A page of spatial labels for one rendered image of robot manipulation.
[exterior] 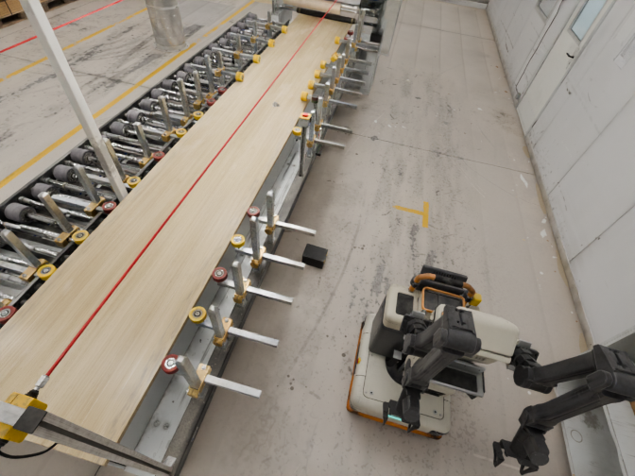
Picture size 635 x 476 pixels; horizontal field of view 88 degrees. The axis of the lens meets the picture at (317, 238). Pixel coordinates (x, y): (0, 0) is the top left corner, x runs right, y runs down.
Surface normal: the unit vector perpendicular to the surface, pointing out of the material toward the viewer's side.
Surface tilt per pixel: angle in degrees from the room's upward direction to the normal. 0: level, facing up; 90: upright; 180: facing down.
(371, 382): 0
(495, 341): 43
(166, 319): 0
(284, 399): 0
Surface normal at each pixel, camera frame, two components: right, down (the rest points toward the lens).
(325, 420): 0.10, -0.64
